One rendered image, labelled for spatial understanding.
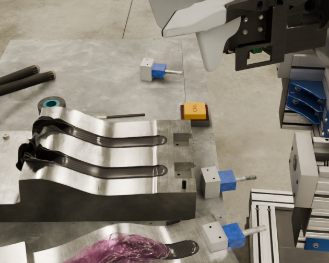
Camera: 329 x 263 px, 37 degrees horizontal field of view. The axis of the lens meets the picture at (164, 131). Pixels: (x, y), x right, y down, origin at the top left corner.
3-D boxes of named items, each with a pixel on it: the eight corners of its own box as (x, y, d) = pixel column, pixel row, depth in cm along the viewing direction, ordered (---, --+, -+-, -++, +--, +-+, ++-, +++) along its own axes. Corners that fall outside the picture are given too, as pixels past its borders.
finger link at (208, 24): (196, 95, 39) (249, 56, 45) (195, 23, 35) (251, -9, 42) (164, 87, 40) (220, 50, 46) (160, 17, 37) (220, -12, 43)
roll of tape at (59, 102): (35, 110, 143) (33, 100, 141) (61, 103, 146) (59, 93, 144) (44, 124, 138) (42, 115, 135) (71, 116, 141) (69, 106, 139)
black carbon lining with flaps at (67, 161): (166, 140, 121) (166, 109, 115) (167, 186, 108) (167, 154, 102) (27, 142, 121) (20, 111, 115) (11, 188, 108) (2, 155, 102)
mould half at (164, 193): (189, 146, 130) (190, 105, 121) (195, 220, 109) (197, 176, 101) (2, 148, 130) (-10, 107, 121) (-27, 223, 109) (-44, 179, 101)
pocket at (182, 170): (193, 174, 113) (194, 162, 111) (195, 190, 109) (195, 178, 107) (174, 174, 113) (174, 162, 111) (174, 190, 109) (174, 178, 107)
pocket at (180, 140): (191, 144, 122) (191, 132, 120) (192, 158, 118) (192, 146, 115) (173, 144, 122) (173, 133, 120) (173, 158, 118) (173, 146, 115)
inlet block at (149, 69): (183, 76, 158) (183, 61, 154) (180, 84, 154) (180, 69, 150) (144, 72, 160) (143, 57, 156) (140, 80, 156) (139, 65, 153)
